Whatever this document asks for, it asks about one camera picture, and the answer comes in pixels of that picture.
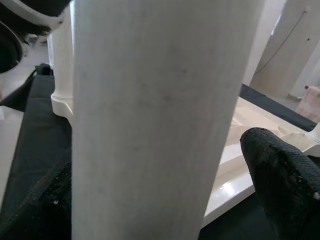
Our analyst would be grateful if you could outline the white plastic table top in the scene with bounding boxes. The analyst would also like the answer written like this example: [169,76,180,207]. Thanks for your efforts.
[50,92,320,223]

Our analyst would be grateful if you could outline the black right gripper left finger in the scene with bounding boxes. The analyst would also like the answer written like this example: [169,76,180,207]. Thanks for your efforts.
[0,161,73,240]

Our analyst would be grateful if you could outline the thin black floor cable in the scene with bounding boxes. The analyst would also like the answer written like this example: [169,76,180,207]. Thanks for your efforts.
[254,6,311,75]

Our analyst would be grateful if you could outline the black table cloth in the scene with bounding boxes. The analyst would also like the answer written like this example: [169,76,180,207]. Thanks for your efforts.
[0,63,320,240]

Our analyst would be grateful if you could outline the white plastic table leg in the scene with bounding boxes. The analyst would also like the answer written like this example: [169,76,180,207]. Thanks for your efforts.
[71,0,267,240]
[46,0,75,97]

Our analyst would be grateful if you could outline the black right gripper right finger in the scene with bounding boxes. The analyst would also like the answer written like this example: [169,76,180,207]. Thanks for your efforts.
[239,127,320,240]

